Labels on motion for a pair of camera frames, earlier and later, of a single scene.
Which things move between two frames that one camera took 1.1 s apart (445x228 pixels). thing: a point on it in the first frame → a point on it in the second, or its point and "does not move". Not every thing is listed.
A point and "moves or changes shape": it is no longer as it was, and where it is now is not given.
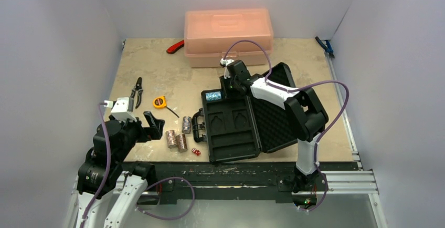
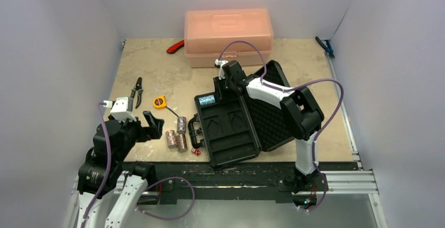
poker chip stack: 187,124 moves or changes shape
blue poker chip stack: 214,95 → 207,100
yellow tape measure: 160,102 does not move
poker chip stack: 181,142 does not move
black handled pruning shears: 138,87 does not move
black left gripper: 154,132 does not move
